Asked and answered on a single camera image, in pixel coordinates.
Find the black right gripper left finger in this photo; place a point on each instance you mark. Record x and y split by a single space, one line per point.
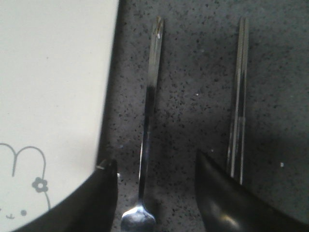
91 208

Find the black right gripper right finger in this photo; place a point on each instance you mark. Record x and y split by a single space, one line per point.
226 206

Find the silver metal fork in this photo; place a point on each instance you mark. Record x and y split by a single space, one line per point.
138 218

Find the silver metal chopstick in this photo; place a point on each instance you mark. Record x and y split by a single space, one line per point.
242 60
231 147

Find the cream rabbit print tray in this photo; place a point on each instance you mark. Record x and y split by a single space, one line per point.
55 60

